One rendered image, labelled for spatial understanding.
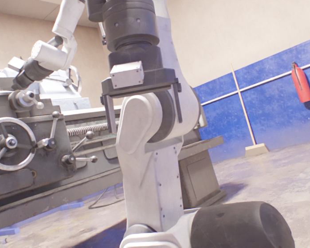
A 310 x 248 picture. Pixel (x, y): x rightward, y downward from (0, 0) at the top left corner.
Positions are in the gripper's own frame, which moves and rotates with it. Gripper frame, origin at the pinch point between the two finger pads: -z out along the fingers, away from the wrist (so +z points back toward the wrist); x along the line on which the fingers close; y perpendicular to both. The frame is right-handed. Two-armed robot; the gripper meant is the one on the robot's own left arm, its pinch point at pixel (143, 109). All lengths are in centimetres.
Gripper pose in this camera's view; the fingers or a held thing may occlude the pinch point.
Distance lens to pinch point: 50.2
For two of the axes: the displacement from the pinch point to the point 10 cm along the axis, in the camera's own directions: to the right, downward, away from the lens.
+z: -1.5, -9.8, 1.5
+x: -9.8, 1.6, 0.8
